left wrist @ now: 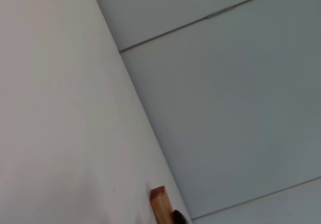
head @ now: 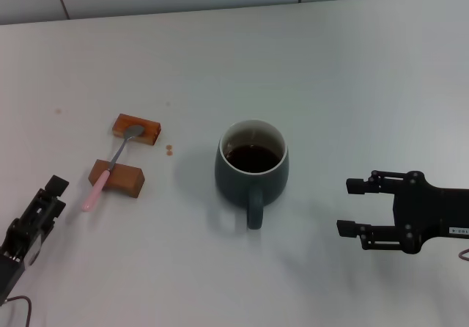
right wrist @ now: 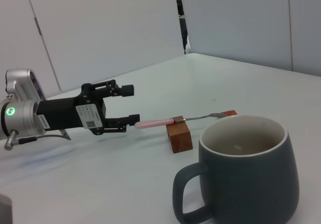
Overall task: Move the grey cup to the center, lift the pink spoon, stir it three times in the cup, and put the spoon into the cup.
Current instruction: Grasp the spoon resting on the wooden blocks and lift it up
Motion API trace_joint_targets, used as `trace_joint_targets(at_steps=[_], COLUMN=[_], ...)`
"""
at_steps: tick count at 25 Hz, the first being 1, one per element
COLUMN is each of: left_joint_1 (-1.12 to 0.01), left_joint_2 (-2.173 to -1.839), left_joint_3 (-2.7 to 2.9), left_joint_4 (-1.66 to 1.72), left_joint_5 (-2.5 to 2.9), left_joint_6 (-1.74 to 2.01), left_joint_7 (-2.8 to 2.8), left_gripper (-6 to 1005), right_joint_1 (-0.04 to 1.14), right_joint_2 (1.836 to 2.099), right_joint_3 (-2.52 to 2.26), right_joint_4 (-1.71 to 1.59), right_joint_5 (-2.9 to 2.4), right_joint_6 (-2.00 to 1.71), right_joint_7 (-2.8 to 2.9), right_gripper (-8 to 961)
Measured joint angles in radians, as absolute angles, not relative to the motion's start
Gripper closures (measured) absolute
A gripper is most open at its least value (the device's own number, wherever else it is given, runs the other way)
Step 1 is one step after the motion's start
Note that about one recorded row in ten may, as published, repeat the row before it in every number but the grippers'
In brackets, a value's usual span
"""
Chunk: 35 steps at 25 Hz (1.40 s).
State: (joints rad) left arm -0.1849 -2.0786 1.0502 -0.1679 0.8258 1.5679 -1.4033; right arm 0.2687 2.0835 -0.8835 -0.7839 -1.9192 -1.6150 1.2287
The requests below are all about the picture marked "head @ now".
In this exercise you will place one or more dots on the brown arched wooden block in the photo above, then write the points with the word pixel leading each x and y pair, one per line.
pixel 126 180

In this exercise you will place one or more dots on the dark grey ceramic mug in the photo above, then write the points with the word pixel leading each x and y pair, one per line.
pixel 234 184

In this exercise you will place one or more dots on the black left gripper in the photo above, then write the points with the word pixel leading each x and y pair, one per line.
pixel 18 250

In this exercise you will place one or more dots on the stained flat wooden block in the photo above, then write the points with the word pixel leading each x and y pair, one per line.
pixel 149 129

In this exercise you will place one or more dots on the dark coffee liquid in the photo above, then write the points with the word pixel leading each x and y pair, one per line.
pixel 253 158

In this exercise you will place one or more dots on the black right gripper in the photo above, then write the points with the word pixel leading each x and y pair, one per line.
pixel 432 213

